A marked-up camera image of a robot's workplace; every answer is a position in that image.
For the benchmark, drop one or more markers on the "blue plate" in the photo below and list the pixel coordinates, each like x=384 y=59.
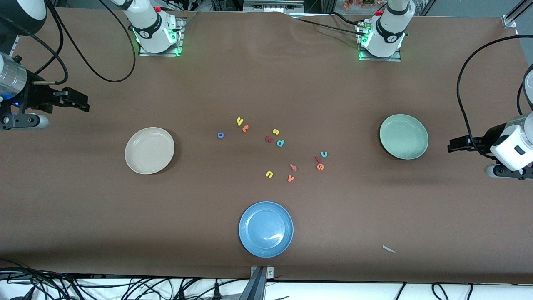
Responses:
x=266 y=229

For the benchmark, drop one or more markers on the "metal table clamp bracket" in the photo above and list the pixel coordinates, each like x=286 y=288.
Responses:
x=270 y=273

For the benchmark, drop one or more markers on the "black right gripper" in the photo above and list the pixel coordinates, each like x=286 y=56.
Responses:
x=36 y=97

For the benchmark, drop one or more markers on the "long aluminium frame profile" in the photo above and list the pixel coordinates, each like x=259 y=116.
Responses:
x=16 y=41

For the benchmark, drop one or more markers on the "white paper scrap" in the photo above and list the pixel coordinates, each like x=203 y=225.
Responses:
x=388 y=248

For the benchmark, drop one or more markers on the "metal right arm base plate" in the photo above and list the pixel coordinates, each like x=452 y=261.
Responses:
x=180 y=37

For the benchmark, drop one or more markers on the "orange artificial flowers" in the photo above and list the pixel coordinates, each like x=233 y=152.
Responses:
x=354 y=4

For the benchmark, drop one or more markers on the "short aluminium frame profile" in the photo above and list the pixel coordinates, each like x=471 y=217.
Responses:
x=510 y=20

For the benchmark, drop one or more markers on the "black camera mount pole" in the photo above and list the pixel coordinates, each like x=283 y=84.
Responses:
x=255 y=289

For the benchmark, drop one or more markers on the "black power plug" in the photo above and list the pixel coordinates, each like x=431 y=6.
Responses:
x=216 y=291
x=181 y=294

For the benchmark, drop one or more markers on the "beige brown plate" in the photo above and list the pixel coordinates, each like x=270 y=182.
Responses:
x=150 y=152

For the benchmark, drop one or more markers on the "green plate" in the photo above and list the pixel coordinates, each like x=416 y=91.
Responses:
x=406 y=150

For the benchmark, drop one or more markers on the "yellow letter h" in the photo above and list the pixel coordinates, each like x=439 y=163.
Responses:
x=239 y=123

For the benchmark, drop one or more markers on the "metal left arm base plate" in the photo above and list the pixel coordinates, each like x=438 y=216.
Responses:
x=391 y=59

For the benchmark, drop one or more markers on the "teal letter p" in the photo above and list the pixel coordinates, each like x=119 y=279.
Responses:
x=283 y=142

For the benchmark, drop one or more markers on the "grey power strip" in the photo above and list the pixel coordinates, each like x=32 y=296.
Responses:
x=270 y=6

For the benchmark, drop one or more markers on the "salmon letter f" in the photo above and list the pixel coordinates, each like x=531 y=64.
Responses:
x=293 y=167

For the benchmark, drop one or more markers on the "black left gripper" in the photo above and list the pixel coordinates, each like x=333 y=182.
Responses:
x=486 y=141

